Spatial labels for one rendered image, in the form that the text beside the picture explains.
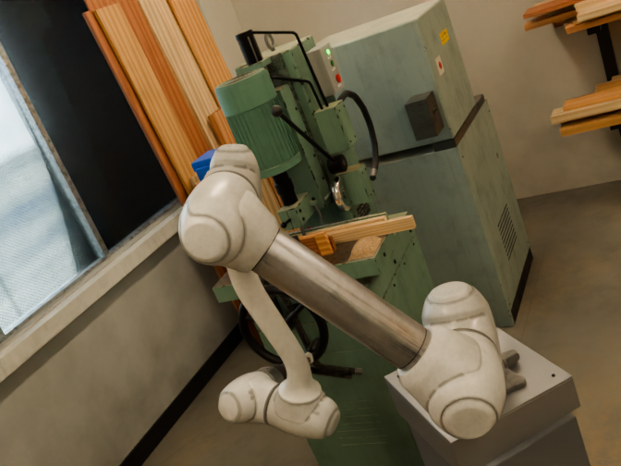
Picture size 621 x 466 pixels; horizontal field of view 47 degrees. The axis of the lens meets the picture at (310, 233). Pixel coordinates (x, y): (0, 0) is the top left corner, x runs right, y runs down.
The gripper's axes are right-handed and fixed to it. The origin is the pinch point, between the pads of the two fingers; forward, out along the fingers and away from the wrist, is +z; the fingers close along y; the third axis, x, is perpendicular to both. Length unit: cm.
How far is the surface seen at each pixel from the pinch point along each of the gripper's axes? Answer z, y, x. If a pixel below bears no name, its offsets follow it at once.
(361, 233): 31.6, -12.5, -31.3
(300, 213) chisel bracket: 25.7, 4.2, -42.0
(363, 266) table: 18.6, -16.3, -21.9
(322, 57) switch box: 40, -9, -90
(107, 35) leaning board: 93, 119, -145
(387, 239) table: 31.6, -20.8, -28.0
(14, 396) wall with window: 12, 137, 3
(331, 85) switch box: 43, -9, -81
